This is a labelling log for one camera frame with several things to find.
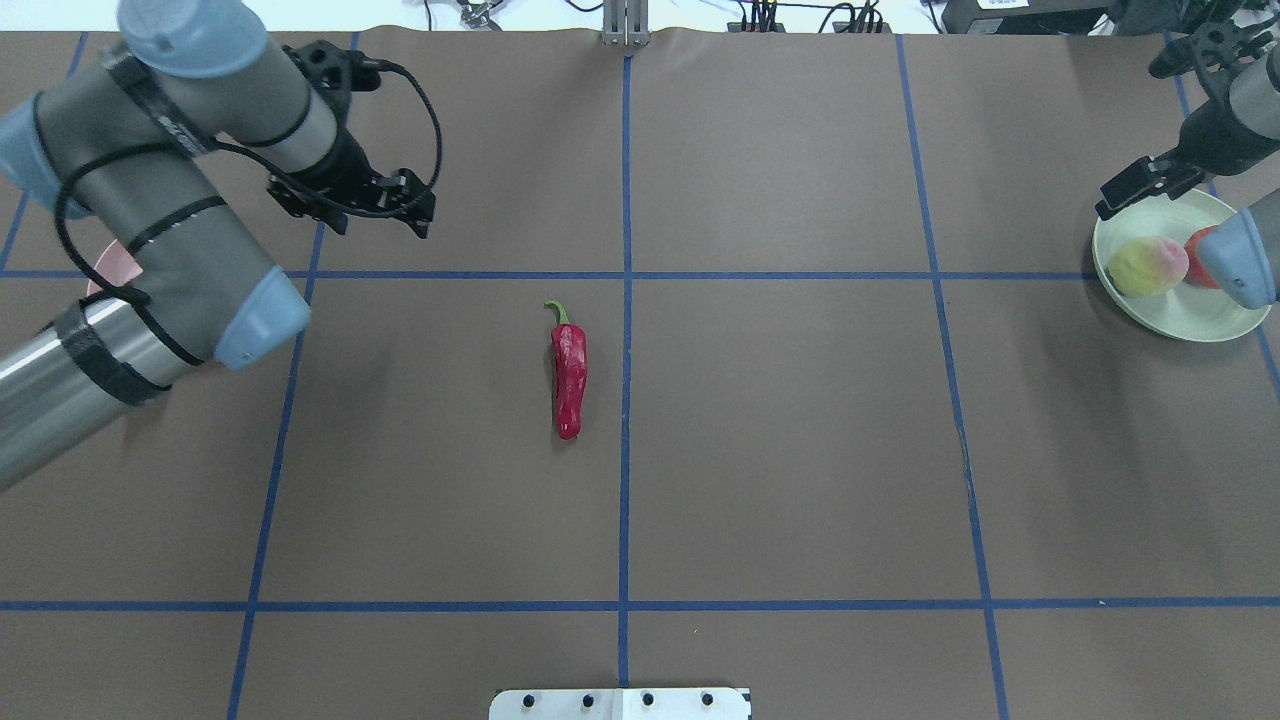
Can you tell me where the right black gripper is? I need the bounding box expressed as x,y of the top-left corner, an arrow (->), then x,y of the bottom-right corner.
1094,101 -> 1279,222

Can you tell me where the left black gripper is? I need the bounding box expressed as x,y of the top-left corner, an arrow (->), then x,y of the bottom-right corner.
266,129 -> 436,240

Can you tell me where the yellow pink peach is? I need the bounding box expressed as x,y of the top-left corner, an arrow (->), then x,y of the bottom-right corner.
1103,236 -> 1190,299

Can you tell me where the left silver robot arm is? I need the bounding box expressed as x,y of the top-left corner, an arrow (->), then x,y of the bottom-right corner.
3,1 -> 444,489

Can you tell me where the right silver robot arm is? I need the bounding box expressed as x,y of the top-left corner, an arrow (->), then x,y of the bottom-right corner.
1094,49 -> 1279,309

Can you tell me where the green plate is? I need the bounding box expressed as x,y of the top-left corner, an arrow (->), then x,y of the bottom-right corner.
1091,190 -> 1271,343

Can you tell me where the pink plate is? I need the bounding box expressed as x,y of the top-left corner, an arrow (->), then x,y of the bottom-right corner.
92,240 -> 143,287

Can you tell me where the red chili pepper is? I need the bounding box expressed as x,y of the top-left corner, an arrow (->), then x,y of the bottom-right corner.
544,300 -> 589,441

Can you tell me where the black computer case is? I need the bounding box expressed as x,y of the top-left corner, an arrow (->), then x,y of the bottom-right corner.
940,1 -> 1115,36

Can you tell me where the brown paper table cover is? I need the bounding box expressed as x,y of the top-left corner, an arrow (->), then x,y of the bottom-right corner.
3,27 -> 1277,719

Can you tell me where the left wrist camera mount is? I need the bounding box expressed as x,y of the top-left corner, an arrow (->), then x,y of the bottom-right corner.
282,40 -> 381,102

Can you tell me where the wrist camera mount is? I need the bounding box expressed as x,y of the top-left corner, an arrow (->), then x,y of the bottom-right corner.
282,40 -> 381,102
1147,12 -> 1279,79

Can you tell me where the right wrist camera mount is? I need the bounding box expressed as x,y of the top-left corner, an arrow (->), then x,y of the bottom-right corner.
1147,12 -> 1279,79

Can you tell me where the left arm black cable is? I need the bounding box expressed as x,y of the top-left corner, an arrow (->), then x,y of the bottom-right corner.
54,60 -> 445,301

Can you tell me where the aluminium frame post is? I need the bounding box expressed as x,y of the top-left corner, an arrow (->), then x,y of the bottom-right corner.
600,0 -> 652,47

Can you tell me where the white camera stand column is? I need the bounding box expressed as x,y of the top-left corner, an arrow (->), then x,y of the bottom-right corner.
488,687 -> 753,719

